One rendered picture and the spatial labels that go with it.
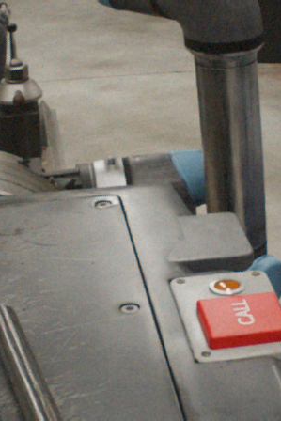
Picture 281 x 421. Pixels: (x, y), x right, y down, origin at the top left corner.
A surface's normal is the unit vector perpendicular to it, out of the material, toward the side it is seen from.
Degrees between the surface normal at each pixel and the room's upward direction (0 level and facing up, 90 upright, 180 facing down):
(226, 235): 0
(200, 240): 0
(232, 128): 92
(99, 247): 0
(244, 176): 92
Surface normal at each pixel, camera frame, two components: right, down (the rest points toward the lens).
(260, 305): -0.04, -0.92
